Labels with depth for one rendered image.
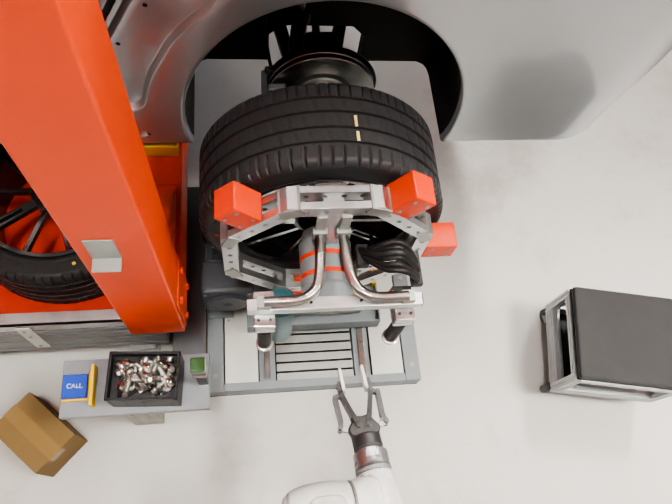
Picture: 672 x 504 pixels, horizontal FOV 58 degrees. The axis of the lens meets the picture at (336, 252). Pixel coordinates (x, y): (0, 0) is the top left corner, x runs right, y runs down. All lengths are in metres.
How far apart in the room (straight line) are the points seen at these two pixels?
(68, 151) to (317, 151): 0.58
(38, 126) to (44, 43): 0.18
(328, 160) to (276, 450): 1.28
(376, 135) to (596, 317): 1.27
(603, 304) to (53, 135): 1.97
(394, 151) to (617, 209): 1.81
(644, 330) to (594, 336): 0.20
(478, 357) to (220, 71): 1.76
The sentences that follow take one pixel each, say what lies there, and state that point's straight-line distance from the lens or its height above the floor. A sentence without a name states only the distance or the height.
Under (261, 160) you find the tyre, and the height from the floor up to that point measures 1.14.
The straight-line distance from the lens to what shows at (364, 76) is 1.85.
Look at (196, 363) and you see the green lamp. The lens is 1.73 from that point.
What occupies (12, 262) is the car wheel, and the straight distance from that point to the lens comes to 2.12.
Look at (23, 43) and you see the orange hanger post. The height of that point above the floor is 1.73.
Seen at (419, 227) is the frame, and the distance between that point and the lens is 1.53.
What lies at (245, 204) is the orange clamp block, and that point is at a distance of 1.39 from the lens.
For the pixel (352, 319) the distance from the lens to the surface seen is 2.32.
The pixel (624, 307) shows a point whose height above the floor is 0.34.
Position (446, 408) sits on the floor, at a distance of 2.46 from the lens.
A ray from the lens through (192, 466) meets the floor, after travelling 2.35.
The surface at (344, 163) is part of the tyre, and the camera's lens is 1.39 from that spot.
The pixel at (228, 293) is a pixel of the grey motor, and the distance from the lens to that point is 2.07.
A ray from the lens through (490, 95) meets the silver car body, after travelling 1.85.
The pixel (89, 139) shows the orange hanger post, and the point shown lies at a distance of 0.99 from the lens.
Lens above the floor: 2.33
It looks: 65 degrees down
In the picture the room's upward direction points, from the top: 16 degrees clockwise
